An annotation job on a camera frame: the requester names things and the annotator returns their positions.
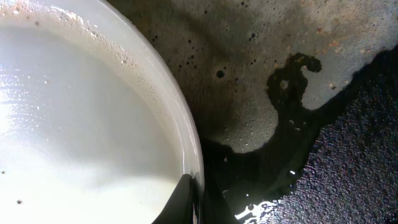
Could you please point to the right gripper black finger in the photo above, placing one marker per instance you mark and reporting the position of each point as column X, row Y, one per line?
column 179, row 207

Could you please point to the light blue plate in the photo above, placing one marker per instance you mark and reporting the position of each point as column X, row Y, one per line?
column 94, row 127

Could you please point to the black round tray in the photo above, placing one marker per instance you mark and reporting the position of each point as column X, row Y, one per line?
column 295, row 103

